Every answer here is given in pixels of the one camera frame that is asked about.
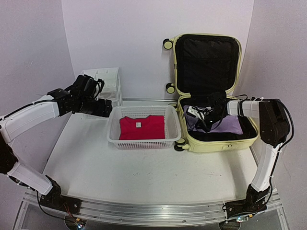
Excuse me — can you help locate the white perforated plastic basket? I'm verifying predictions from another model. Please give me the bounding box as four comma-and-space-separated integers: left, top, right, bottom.
107, 105, 181, 150

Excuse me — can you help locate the purple cloth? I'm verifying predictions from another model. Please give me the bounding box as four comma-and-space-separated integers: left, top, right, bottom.
183, 105, 243, 135

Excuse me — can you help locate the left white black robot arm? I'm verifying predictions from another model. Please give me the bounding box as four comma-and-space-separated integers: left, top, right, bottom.
0, 75, 112, 210

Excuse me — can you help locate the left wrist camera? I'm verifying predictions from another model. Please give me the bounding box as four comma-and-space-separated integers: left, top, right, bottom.
94, 79, 105, 100

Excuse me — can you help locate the red cloth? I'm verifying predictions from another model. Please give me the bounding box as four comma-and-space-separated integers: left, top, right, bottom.
119, 115, 165, 140

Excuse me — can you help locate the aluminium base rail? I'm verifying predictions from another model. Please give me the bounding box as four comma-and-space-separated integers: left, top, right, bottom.
24, 188, 285, 227

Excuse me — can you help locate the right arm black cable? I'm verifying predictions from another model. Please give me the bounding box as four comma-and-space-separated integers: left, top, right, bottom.
215, 94, 295, 204

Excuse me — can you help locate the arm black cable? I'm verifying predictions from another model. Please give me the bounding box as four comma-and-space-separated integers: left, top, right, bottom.
35, 191, 72, 218
215, 94, 295, 204

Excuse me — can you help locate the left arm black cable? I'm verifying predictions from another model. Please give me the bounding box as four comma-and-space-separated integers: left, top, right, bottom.
35, 191, 72, 218

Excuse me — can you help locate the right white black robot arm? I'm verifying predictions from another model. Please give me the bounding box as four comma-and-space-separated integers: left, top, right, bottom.
194, 97, 294, 219

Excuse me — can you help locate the white plastic drawer organizer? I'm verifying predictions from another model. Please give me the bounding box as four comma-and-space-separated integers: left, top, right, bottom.
80, 67, 123, 109

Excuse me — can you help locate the pale yellow hard suitcase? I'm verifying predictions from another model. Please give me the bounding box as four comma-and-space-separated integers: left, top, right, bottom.
163, 34, 259, 153

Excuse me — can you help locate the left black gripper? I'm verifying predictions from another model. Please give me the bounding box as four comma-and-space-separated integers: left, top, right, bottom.
77, 96, 112, 117

